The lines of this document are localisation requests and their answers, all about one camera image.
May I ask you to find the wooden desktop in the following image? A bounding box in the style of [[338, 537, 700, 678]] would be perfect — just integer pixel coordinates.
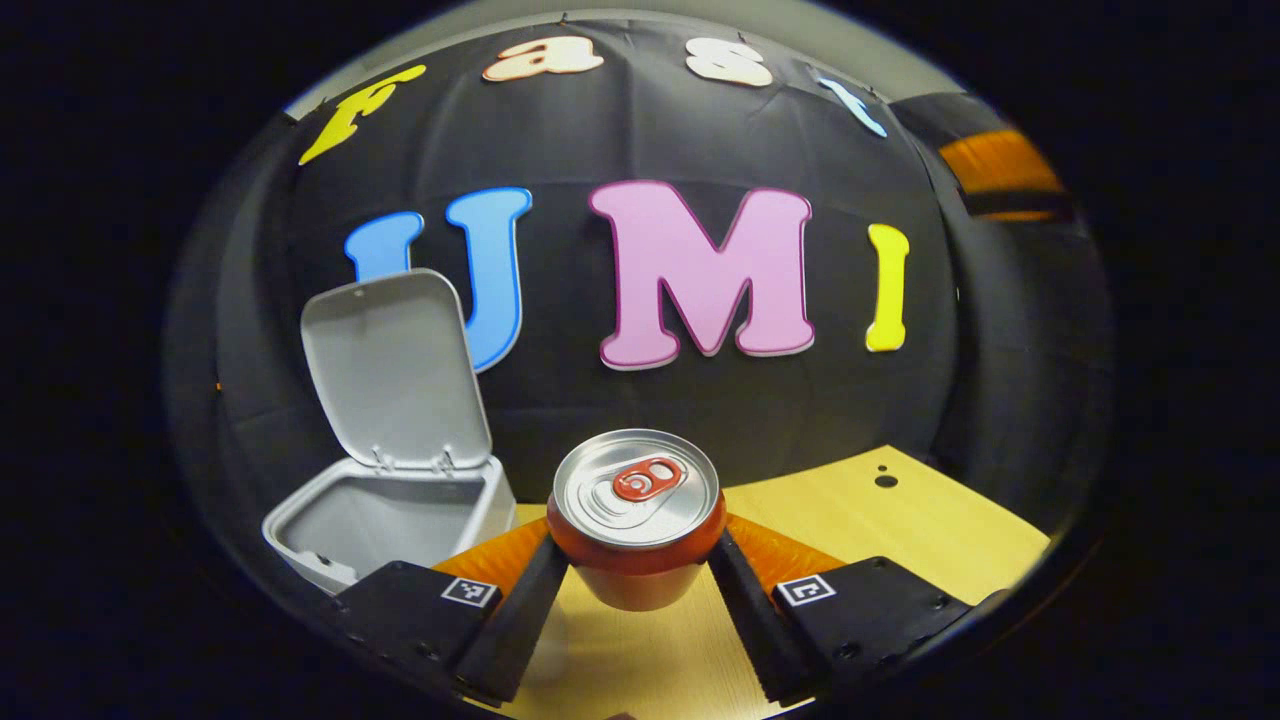
[[465, 445, 1053, 720]]

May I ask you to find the white desktop garbage bin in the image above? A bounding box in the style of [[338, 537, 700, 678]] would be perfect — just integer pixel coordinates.
[[262, 268, 518, 597]]

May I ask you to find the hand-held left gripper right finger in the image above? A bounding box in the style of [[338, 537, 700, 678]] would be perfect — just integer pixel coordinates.
[[706, 513, 1011, 704]]

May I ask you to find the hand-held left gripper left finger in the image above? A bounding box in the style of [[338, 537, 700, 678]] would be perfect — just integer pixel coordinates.
[[332, 517, 571, 708]]

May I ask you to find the red pop can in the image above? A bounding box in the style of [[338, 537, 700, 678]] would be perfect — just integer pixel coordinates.
[[546, 428, 728, 613]]

